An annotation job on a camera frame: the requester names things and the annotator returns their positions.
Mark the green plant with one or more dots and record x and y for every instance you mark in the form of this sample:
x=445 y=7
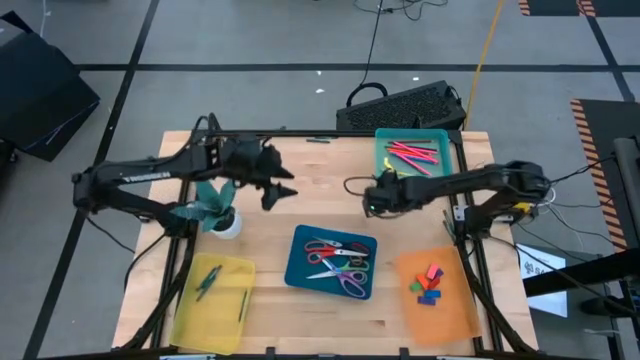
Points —
x=217 y=212

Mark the green eraser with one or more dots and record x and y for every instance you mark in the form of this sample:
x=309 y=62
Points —
x=415 y=287

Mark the black mat hazard stripes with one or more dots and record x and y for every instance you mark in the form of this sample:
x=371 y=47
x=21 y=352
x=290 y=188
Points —
x=595 y=130

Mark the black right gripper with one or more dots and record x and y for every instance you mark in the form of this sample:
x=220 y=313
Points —
x=387 y=195

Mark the brown pencil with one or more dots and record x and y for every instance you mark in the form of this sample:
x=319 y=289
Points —
x=410 y=142

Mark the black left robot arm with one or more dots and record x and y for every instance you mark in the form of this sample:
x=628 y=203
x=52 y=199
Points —
x=145 y=175

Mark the black neighbouring stand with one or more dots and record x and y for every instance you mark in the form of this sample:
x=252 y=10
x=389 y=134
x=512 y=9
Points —
x=575 y=272

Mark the blue eraser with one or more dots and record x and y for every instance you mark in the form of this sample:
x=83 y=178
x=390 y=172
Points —
x=426 y=300
x=439 y=273
x=433 y=294

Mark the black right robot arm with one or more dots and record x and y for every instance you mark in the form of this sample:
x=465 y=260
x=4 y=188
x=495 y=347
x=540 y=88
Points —
x=480 y=182

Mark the blue pencil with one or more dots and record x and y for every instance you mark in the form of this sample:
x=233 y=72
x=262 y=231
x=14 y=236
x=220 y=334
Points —
x=417 y=157

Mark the white sign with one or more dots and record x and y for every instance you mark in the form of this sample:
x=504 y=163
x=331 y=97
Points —
x=547 y=305

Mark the orange translucent plastic bin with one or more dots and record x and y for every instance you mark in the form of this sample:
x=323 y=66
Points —
x=450 y=325

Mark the orange eraser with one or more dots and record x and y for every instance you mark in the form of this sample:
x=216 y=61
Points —
x=423 y=281

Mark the dark green pen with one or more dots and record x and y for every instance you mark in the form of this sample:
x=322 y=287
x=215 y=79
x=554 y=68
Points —
x=318 y=141

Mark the dark blue plastic bin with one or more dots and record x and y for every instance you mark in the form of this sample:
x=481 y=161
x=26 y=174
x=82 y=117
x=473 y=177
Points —
x=297 y=280

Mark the teal translucent plastic bin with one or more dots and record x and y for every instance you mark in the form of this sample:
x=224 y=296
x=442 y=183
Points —
x=444 y=172

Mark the green pencil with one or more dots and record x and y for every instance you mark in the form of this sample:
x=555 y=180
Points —
x=392 y=146

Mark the pink pencil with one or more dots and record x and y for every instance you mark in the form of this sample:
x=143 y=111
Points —
x=412 y=163
x=425 y=158
x=422 y=148

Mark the black computer tower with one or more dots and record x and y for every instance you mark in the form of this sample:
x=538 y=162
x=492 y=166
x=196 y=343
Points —
x=400 y=107

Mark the yellow pencil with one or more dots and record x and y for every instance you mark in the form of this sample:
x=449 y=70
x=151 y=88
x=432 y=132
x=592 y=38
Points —
x=406 y=173

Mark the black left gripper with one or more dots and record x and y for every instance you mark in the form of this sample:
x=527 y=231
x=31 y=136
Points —
x=250 y=162

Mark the blue and purple scissors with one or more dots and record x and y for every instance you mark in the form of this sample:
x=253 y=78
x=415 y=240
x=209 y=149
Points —
x=355 y=285

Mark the red eraser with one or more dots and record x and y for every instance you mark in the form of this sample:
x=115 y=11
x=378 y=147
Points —
x=435 y=283

